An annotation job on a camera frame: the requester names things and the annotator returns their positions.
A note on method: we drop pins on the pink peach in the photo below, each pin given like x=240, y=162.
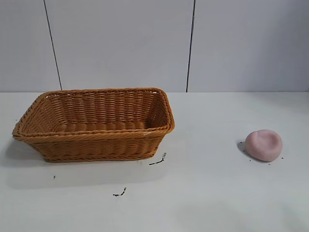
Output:
x=263, y=145

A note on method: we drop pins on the brown wicker basket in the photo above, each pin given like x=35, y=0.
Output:
x=96, y=142

